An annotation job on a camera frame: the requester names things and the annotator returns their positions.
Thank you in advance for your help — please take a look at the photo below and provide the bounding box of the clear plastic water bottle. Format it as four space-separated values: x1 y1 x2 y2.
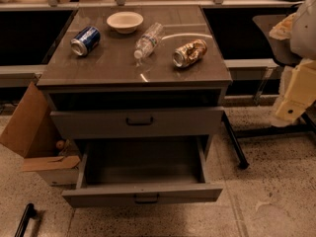
134 23 164 59

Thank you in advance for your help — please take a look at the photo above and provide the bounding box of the grey drawer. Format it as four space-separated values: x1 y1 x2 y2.
50 107 223 139
62 136 222 207

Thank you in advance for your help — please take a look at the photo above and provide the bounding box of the gold crushed can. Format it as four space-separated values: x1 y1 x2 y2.
172 39 207 68

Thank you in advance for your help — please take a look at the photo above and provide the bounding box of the brown cardboard box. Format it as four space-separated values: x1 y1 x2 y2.
0 83 80 186

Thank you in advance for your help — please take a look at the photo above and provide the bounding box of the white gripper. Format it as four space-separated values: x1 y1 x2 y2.
271 59 316 127

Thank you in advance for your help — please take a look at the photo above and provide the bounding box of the small orange ball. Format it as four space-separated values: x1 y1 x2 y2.
56 140 65 150

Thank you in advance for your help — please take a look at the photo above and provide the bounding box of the blue soda can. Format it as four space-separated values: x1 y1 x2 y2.
70 27 101 56

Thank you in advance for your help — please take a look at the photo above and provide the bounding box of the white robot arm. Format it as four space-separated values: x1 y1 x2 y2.
269 0 316 127

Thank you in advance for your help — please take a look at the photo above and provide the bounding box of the grey drawer cabinet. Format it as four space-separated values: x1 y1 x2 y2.
37 5 233 143

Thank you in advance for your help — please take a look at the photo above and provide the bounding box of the white paper bowl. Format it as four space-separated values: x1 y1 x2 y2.
107 12 143 34

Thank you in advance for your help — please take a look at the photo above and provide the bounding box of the black bar on floor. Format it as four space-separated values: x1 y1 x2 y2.
14 203 38 237

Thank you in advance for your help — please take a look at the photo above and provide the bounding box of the grey top drawer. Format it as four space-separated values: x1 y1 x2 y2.
50 107 223 139

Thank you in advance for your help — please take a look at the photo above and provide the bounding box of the black side table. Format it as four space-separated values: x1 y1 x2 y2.
222 14 316 170

